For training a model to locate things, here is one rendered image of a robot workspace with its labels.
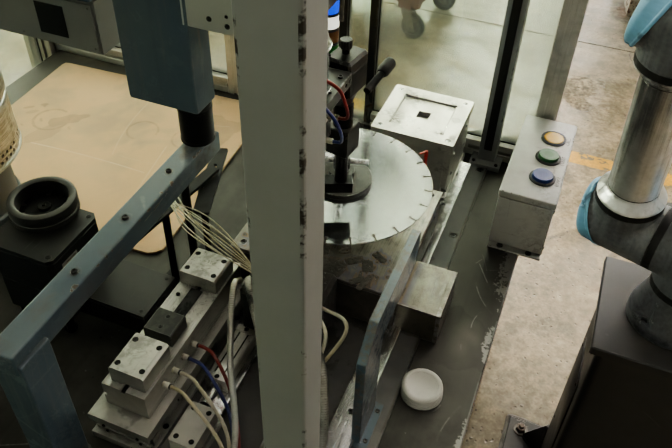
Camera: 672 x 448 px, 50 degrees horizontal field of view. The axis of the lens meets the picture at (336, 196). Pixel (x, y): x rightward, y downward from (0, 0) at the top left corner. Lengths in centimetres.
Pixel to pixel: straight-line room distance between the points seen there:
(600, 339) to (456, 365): 27
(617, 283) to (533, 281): 103
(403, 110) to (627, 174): 54
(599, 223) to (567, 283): 122
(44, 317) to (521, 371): 157
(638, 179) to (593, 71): 248
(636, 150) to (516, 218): 32
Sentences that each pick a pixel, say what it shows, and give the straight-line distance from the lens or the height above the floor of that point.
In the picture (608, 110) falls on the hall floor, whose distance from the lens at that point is 345.
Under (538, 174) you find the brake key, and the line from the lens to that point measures 145.
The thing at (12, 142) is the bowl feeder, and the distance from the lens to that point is 153.
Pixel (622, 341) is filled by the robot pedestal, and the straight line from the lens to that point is 142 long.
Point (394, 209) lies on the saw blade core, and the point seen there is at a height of 95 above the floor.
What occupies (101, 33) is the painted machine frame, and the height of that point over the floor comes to 126.
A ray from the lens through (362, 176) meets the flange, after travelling 130.
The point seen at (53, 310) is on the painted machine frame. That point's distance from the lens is 102.
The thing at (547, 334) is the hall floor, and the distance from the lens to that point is 239.
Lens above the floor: 178
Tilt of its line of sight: 41 degrees down
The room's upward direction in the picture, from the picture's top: 2 degrees clockwise
